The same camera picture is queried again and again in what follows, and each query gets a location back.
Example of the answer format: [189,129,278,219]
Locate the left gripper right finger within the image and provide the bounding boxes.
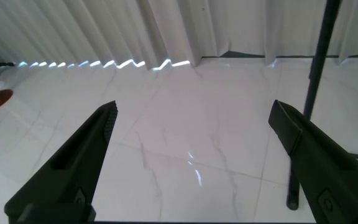
[268,99,358,224]

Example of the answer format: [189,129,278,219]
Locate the black clothes rack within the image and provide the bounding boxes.
[286,0,358,211]

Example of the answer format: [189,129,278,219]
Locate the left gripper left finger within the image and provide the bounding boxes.
[4,100,119,223]

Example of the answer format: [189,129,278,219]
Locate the white curtain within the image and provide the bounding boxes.
[0,0,358,71]

